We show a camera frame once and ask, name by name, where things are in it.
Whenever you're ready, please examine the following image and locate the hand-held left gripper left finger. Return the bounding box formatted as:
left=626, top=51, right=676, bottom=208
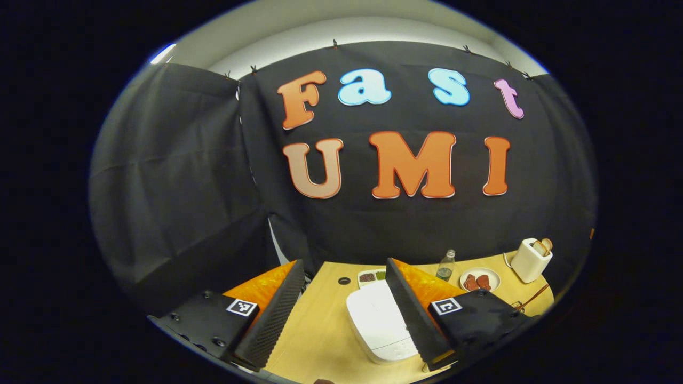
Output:
left=148, top=260, right=306, bottom=373

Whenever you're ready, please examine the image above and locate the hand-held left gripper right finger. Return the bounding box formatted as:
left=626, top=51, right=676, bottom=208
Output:
left=385, top=258, right=535, bottom=373

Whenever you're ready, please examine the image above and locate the white rice cooker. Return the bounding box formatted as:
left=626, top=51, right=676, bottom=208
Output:
left=346, top=280, right=420, bottom=365

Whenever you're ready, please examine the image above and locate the clear plastic water bottle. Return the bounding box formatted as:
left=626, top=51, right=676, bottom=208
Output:
left=436, top=249, right=457, bottom=283

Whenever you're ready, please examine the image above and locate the small white divided dish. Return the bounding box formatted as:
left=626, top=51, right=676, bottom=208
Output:
left=358, top=269, right=387, bottom=289

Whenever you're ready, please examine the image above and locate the white toaster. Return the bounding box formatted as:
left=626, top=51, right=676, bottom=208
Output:
left=511, top=239, right=553, bottom=284

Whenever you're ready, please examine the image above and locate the white round plate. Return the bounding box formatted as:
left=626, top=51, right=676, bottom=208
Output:
left=460, top=267, right=502, bottom=293

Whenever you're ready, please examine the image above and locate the ceiling light panel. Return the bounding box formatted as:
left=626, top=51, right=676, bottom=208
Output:
left=149, top=43, right=177, bottom=66

